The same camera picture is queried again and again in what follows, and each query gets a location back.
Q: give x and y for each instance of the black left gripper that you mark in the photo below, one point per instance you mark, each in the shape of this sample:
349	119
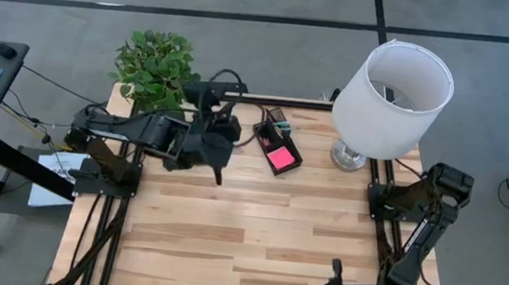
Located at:
207	147

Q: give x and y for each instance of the colourful sticky notes pad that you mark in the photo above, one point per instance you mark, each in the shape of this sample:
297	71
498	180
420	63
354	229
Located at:
281	158

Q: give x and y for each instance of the teal click pen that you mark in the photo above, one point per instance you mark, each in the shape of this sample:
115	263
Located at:
284	124

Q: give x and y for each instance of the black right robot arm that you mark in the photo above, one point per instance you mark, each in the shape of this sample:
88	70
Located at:
435	211

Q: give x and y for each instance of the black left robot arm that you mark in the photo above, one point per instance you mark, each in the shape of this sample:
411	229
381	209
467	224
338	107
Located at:
120	127

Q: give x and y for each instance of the black mesh desk organizer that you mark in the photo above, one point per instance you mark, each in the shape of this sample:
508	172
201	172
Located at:
260	131

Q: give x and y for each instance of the black power box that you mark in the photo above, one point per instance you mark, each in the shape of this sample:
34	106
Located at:
236	87

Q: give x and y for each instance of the green potted plant black pot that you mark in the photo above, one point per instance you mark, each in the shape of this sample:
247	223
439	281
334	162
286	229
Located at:
154	67

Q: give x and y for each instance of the table lamp white shade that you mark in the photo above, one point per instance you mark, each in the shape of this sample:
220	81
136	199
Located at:
388	113

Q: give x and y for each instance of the white paper sheet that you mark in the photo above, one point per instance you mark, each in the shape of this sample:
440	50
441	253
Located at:
45	197

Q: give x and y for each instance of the black computer mouse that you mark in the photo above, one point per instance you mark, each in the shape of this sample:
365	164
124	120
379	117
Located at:
6	50

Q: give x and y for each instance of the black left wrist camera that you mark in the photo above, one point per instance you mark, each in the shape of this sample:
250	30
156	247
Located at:
200	95

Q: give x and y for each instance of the black table frame rail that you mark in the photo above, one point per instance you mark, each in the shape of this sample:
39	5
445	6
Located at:
109	241
375	170
286	102

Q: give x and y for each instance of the black desk leg frame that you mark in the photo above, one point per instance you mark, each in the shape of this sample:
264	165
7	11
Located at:
23	164

